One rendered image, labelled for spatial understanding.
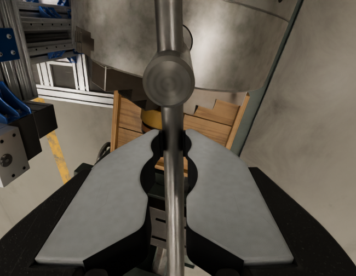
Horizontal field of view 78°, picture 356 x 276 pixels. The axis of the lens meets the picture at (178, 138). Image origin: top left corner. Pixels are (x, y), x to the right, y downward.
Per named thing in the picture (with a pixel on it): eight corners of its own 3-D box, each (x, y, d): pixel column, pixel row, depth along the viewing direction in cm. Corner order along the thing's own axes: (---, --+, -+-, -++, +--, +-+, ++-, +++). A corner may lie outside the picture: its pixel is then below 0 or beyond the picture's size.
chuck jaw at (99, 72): (152, 35, 36) (79, 27, 28) (172, 42, 33) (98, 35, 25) (143, 99, 41) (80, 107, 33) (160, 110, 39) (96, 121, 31)
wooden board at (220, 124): (121, 59, 62) (115, 62, 58) (248, 92, 59) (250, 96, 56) (115, 149, 76) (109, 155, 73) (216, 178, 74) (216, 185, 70)
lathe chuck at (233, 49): (109, -14, 46) (5, -55, 19) (252, 21, 49) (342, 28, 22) (107, 33, 51) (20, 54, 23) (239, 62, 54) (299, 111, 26)
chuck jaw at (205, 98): (190, 46, 34) (267, 65, 33) (196, 44, 39) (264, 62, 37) (176, 111, 40) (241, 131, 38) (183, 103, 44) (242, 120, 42)
